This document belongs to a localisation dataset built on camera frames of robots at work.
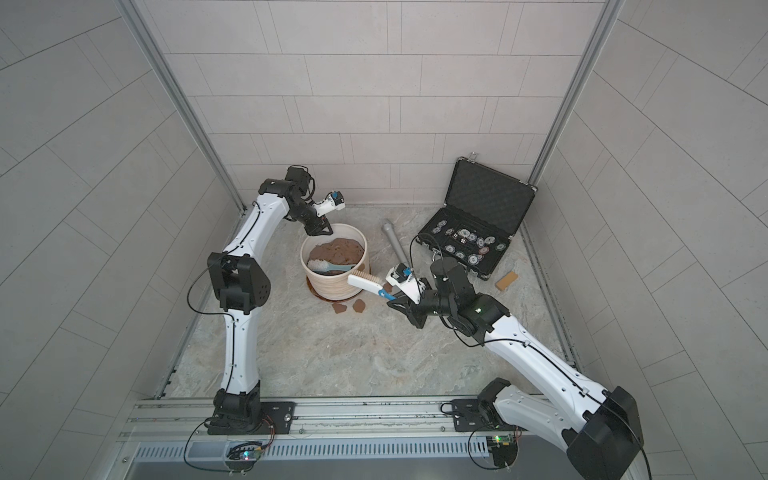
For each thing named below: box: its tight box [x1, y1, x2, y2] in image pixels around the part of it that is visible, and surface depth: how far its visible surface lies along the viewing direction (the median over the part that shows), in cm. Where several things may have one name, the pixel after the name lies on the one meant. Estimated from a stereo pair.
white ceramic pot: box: [300, 223, 370, 301], surface depth 89 cm
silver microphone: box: [383, 222, 409, 264], surface depth 107 cm
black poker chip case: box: [417, 156, 538, 280], surface depth 104 cm
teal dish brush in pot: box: [307, 259, 356, 273], surface depth 88 cm
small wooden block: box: [496, 271, 518, 291], surface depth 98 cm
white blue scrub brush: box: [347, 269, 397, 301], surface depth 71 cm
